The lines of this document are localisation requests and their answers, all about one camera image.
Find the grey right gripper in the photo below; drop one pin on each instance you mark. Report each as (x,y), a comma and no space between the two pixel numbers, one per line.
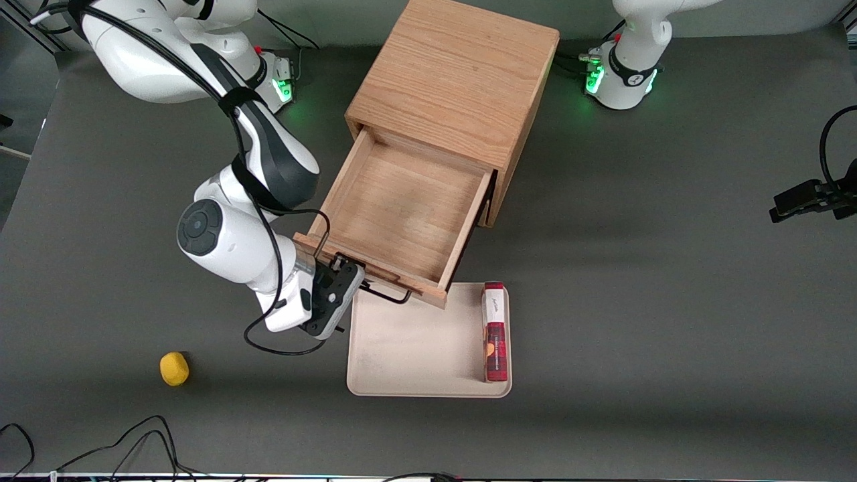
(327,278)

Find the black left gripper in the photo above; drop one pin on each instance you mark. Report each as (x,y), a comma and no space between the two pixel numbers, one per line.
(827,197)

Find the wooden drawer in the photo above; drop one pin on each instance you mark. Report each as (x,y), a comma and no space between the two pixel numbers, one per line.
(408,207)

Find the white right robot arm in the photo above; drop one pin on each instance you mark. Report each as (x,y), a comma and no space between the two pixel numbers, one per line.
(227,248)

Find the wooden drawer cabinet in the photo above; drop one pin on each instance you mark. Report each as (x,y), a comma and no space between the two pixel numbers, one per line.
(455,73)

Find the beige plastic tray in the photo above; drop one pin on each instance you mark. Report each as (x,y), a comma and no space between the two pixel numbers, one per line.
(415,348)

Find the red tartan cookie box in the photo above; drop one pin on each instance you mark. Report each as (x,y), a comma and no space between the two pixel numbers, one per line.
(495,341)

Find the small yellow toy lemon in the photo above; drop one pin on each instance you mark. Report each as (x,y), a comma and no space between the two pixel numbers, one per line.
(174,369)

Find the black metal frame rail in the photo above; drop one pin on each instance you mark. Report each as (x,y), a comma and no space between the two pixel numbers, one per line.
(33,27)

